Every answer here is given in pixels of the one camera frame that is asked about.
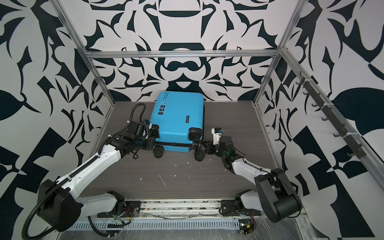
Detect blue hard-shell suitcase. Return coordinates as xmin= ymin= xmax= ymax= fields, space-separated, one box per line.
xmin=150 ymin=91 xmax=205 ymax=162

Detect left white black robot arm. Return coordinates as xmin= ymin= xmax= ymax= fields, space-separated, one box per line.
xmin=22 ymin=111 xmax=159 ymax=240

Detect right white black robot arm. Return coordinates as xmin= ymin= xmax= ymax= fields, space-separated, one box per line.
xmin=203 ymin=136 xmax=303 ymax=223

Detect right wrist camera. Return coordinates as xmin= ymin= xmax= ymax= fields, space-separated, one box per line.
xmin=212 ymin=128 xmax=223 ymax=145

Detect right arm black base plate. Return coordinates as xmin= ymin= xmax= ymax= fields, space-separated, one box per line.
xmin=219 ymin=200 xmax=262 ymax=216

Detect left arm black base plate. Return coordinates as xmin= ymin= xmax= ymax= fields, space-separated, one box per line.
xmin=97 ymin=201 xmax=142 ymax=218

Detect white slotted cable duct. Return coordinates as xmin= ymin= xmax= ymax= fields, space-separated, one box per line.
xmin=68 ymin=218 xmax=241 ymax=231

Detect aluminium frame rails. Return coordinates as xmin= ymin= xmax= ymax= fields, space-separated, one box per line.
xmin=51 ymin=1 xmax=384 ymax=188

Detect black wall hook rack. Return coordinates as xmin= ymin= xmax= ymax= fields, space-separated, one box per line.
xmin=297 ymin=71 xmax=367 ymax=159

